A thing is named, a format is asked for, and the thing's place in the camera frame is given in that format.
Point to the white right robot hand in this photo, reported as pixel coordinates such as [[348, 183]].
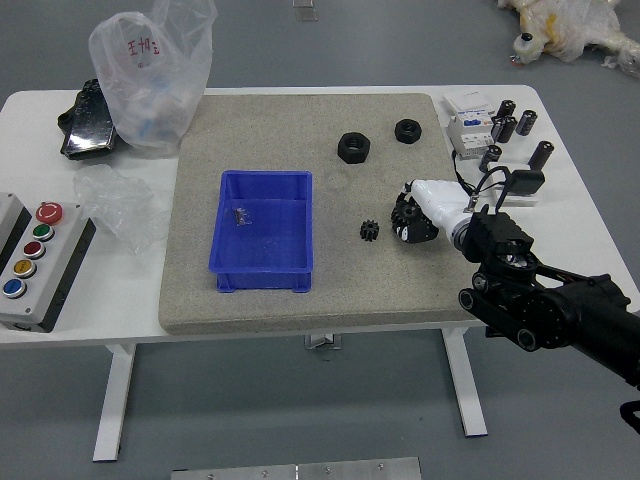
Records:
[[440, 200]]

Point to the black gear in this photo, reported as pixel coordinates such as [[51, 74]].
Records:
[[370, 231]]

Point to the blue plastic box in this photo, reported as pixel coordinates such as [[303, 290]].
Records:
[[270, 235]]

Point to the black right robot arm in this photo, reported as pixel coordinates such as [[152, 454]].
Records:
[[550, 310]]

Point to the small black nut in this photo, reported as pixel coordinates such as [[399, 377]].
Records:
[[408, 131]]

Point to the big black nut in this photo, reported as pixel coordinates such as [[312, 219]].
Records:
[[354, 148]]

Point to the grey push-button control box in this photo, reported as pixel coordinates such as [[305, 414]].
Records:
[[35, 280]]

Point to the black cylindrical capacitor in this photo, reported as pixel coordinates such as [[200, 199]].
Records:
[[491, 158], [507, 109], [527, 122], [510, 130], [541, 155], [497, 129]]

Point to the white circuit breaker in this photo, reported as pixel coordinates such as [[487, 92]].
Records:
[[467, 125]]

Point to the white power socket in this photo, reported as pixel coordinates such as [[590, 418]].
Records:
[[522, 200]]

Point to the black plug adapter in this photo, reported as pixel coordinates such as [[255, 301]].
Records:
[[529, 182]]

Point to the grey-brown mat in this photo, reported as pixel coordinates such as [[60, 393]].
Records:
[[280, 130]]

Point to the white table leg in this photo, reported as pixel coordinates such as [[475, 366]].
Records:
[[112, 400], [467, 390]]

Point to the small bag of screws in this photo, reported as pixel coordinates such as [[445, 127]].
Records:
[[242, 216]]

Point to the plush toy in plastic wrap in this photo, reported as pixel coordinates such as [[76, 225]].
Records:
[[570, 27]]

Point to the small metal floor fixture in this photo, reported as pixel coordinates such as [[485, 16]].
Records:
[[305, 10]]

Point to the white plastic bag red print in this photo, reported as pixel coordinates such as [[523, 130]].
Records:
[[150, 100]]

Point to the grey metal floor plate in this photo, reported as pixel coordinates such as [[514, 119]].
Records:
[[295, 471]]

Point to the crumpled clear plastic bag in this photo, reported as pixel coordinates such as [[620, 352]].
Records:
[[115, 200]]

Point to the black plastic tray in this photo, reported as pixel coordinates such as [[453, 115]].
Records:
[[85, 130]]

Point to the metal bracket under table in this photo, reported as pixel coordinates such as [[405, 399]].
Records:
[[324, 341]]

